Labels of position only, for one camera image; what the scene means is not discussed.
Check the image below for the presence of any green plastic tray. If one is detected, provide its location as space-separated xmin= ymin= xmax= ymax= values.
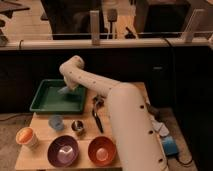
xmin=30 ymin=79 xmax=86 ymax=114

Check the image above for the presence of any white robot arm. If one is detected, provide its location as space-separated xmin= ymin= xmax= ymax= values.
xmin=59 ymin=55 xmax=169 ymax=171

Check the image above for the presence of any small blue cup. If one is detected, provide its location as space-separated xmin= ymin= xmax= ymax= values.
xmin=48 ymin=115 xmax=64 ymax=131

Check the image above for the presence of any small metal cup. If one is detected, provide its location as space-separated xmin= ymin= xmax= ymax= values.
xmin=71 ymin=120 xmax=84 ymax=133

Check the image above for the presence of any purple bowl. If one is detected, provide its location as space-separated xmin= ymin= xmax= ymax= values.
xmin=47 ymin=135 xmax=79 ymax=167

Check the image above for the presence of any orange white paper cup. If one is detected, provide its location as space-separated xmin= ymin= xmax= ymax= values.
xmin=16 ymin=127 xmax=38 ymax=149

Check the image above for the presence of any orange bowl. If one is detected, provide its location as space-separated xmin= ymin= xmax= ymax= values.
xmin=88 ymin=136 xmax=116 ymax=167

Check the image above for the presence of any blue cylinder object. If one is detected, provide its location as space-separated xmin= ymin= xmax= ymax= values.
xmin=161 ymin=136 xmax=179 ymax=156

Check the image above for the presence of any black handled metal spoon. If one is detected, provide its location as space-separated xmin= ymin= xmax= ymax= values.
xmin=92 ymin=95 xmax=104 ymax=133

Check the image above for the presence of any white horizontal rail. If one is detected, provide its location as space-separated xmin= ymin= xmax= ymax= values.
xmin=0 ymin=37 xmax=213 ymax=51

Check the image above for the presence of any black cable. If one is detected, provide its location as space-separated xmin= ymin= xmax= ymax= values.
xmin=161 ymin=37 xmax=194 ymax=167

